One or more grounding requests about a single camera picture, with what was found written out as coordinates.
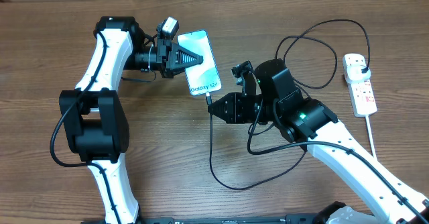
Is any Samsung Galaxy smartphone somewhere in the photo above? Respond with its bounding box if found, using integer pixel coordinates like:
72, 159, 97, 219
176, 29, 223, 97

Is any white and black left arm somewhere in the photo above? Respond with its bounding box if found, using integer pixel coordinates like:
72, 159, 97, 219
50, 16, 203, 223

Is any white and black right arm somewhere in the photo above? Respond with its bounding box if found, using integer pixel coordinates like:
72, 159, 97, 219
208, 59, 428, 223

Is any white charger plug adapter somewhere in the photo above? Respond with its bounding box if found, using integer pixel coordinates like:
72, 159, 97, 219
345, 65, 371, 84

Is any white power strip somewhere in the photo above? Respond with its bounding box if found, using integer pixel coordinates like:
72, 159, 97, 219
343, 53, 377, 117

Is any white power strip cord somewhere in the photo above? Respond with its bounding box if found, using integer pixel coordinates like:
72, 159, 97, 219
364, 115, 378, 159

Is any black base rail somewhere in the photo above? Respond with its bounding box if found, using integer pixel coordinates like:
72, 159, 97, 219
80, 212, 336, 224

